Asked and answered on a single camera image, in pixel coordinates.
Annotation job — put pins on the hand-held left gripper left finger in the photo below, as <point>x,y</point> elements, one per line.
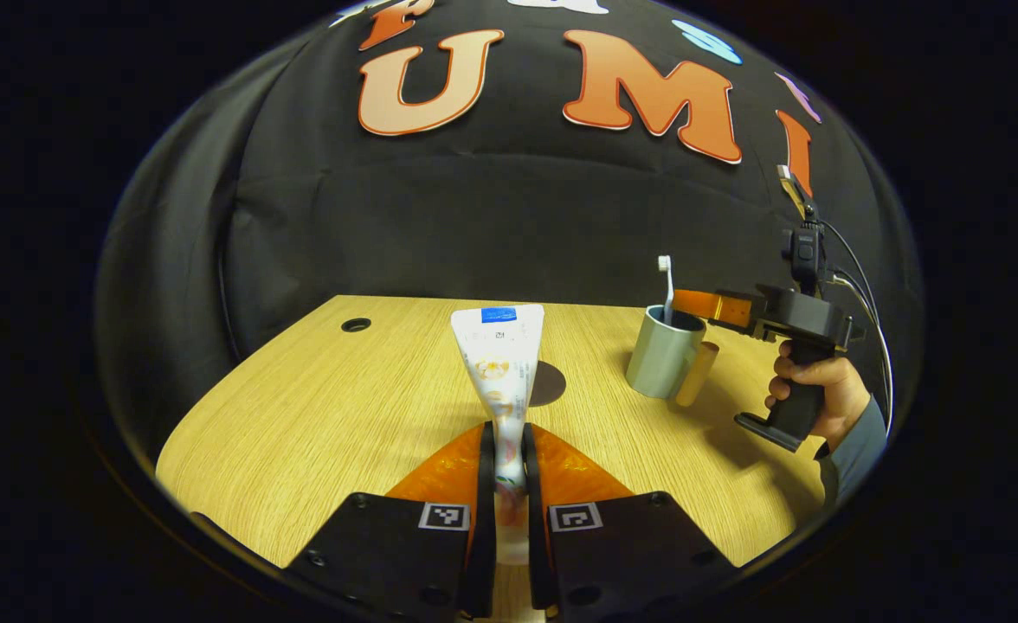
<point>486,484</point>

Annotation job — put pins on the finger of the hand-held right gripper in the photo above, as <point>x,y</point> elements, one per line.
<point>712,307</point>

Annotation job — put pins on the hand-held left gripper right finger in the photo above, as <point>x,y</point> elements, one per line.
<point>531,484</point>

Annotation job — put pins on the white toothbrush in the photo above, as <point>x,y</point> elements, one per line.
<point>667,290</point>

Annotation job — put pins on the dark brown round coaster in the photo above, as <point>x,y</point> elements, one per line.
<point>550,385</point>

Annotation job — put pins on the white toothpaste tube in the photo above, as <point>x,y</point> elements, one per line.
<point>499,363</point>

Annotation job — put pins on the black desk grommet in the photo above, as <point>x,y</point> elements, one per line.
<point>356,324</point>

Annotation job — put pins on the black backdrop cloth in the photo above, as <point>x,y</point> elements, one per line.
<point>474,216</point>

